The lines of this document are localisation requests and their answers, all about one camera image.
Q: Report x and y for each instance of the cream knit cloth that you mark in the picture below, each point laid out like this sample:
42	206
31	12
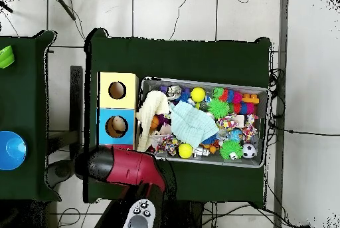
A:
152	103

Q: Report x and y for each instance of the light blue knit cloth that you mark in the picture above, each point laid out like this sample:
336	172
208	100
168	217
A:
192	127

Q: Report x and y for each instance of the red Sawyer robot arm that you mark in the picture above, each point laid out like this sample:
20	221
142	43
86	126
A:
130	166

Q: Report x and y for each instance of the wooden box with three holes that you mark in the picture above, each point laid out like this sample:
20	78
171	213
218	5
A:
106	100

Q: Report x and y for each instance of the clear mesh bin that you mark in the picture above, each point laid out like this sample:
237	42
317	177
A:
263	93

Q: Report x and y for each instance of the orange toy basketball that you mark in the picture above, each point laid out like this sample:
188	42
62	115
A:
154	123

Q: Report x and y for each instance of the yellow ball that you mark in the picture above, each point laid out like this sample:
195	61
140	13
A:
185	151
198	94

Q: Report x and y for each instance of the plain green spiky ball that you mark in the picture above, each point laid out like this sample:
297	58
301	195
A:
218	107

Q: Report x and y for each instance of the dark green table cloth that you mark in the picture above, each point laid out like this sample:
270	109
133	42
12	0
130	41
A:
180	57

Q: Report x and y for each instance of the rainbow spiky caterpillar toy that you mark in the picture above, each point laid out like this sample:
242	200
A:
236	97

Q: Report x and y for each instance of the green spiky eyed ball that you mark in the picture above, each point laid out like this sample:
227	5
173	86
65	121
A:
231	149

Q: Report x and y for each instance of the small soccer ball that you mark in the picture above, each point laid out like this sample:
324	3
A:
249	151

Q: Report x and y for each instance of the black upright panel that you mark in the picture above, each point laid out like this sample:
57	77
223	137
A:
76	105

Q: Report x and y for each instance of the grey round base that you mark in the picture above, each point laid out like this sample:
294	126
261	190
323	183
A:
59	170

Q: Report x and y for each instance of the green covered side table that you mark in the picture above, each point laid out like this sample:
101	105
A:
24	100

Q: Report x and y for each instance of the black tripod leg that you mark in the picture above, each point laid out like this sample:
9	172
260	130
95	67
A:
63	5
6	7

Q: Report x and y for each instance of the blue bowl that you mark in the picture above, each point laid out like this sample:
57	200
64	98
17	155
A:
12	151

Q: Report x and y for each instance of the green cup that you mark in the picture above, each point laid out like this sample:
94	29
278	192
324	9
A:
5	57

